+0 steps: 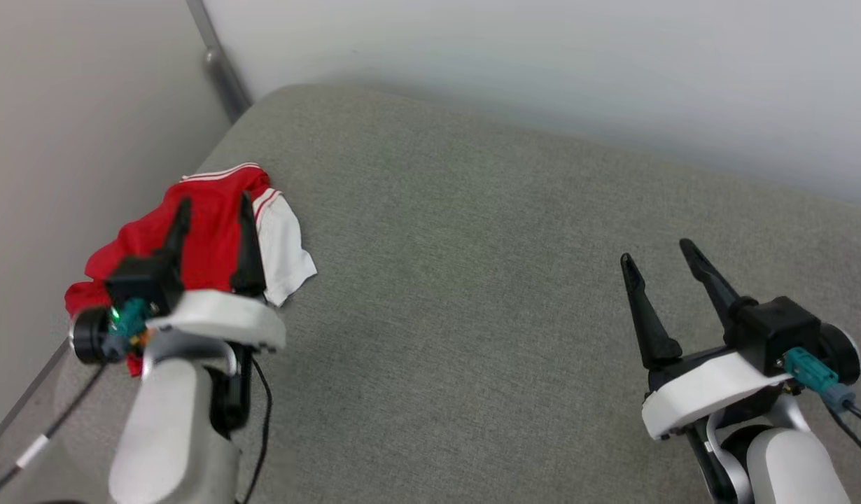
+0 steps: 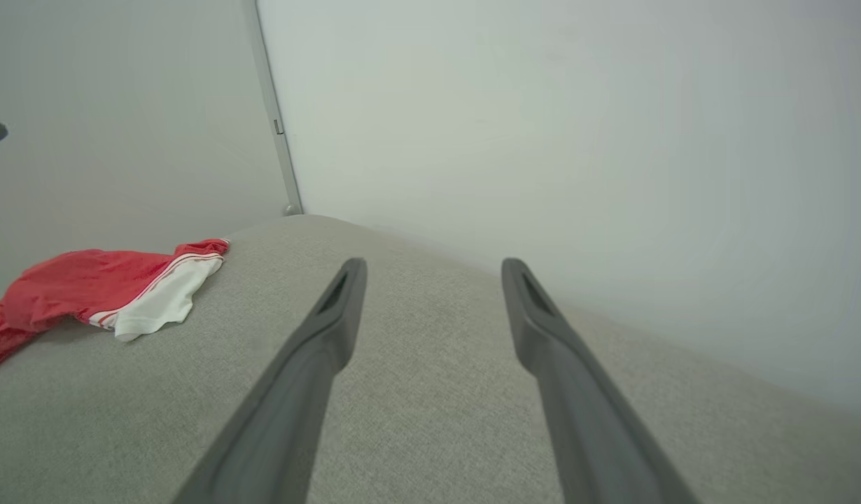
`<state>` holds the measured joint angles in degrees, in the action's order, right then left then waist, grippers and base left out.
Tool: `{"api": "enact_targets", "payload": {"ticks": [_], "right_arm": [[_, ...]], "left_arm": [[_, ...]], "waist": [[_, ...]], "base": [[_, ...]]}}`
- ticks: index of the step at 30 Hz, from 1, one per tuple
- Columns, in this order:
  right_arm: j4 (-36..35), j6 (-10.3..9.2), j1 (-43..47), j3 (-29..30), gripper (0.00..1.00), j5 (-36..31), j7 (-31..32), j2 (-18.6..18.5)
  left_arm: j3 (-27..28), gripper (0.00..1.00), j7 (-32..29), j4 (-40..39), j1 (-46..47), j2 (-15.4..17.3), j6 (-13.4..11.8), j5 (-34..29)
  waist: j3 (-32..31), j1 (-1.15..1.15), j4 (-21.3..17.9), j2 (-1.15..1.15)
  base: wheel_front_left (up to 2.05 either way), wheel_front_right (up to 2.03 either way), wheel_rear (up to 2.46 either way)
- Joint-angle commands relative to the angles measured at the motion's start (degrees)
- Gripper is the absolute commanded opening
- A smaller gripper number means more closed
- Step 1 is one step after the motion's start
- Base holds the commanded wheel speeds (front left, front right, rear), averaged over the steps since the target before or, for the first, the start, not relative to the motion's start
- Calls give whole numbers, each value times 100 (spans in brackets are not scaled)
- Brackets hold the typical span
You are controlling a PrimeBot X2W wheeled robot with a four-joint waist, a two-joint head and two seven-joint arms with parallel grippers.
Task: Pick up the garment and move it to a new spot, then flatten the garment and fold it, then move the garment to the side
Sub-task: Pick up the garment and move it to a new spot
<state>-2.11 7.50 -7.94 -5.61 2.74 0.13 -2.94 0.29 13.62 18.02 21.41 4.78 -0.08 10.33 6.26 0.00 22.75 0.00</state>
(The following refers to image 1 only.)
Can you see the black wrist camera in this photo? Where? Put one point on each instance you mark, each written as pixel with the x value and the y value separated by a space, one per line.
pixel 780 329
pixel 147 280

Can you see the grey metal pole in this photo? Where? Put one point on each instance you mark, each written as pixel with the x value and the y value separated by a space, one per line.
pixel 224 77

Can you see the red and white garment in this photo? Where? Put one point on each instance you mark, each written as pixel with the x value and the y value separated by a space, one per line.
pixel 213 210

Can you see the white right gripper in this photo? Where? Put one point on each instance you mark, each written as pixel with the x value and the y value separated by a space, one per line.
pixel 710 388

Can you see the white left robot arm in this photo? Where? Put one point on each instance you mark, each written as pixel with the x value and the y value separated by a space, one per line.
pixel 164 434

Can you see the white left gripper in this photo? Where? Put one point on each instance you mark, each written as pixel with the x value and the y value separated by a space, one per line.
pixel 227 315

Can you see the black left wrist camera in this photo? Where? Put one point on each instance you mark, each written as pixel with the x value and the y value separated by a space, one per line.
pixel 147 280

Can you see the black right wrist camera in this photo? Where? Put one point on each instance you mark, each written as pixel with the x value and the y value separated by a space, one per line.
pixel 780 329

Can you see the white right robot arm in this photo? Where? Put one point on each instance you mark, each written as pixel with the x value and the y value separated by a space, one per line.
pixel 794 469

